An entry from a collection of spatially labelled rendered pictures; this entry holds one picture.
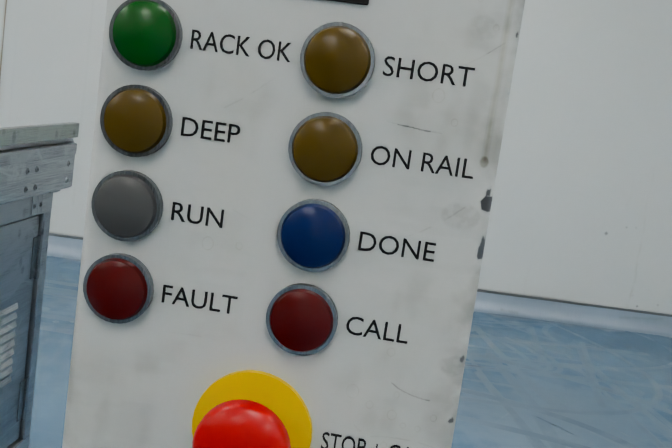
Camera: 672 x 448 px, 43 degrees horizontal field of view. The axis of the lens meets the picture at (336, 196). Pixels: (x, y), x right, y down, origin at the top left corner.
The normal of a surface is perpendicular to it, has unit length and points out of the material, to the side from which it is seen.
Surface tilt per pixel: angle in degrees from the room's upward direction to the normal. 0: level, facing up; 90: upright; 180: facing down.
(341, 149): 90
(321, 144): 87
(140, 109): 87
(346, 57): 89
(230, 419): 66
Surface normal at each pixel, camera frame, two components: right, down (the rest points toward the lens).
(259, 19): -0.11, 0.12
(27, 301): 0.98, 0.15
